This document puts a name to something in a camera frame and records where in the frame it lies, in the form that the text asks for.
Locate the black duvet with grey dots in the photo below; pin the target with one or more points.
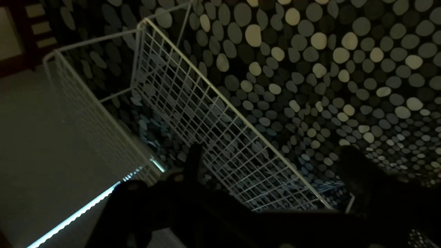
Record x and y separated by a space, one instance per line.
345 69

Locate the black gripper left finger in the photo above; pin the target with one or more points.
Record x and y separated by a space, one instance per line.
193 159

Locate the wooden bunk bed frame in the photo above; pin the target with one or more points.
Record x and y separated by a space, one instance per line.
21 41

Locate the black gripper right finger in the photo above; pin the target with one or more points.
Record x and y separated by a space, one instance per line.
366 176

